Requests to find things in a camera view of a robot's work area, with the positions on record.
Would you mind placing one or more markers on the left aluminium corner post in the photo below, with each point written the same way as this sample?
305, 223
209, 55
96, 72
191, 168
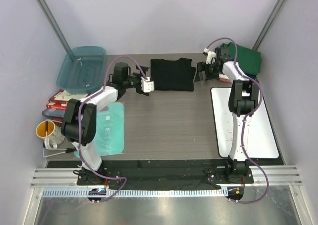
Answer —
54, 25

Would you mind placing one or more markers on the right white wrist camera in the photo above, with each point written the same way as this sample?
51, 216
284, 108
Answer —
209, 55

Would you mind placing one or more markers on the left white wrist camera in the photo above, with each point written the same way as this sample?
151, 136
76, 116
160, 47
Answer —
147, 85

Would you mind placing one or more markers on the white whiteboard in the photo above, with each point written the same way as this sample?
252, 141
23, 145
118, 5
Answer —
261, 141

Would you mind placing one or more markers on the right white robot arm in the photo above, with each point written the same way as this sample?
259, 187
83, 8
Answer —
244, 99

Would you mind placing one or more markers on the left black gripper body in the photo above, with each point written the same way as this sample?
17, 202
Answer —
134, 81

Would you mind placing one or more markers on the aluminium rail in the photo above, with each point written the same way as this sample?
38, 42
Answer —
272, 175

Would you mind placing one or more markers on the black floral t shirt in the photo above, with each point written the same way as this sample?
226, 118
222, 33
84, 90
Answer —
173, 75

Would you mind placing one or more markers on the white slotted cable duct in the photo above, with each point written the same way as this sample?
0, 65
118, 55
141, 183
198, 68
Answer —
102, 193

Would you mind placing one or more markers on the yellow mug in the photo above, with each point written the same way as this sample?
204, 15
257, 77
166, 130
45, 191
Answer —
45, 128

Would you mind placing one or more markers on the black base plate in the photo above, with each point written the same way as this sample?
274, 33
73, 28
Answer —
162, 175

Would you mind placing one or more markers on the green folded t shirt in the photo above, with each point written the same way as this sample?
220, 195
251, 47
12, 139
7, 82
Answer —
249, 60

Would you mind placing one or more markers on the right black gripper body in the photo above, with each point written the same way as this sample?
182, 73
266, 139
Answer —
210, 73

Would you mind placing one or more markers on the aluminium corner post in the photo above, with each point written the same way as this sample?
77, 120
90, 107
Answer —
54, 25
269, 23

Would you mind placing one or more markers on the white floral mug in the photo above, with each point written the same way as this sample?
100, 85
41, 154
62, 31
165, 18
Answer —
53, 138

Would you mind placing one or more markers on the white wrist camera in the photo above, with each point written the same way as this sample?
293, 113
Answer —
147, 85
209, 55

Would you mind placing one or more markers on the teal plastic bin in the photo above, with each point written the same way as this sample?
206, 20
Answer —
83, 70

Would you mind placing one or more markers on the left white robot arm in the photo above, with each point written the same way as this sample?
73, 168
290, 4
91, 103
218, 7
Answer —
79, 124

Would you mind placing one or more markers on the blue grey book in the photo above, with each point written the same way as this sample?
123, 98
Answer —
52, 112

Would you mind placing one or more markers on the right aluminium corner post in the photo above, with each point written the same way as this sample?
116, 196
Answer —
269, 23

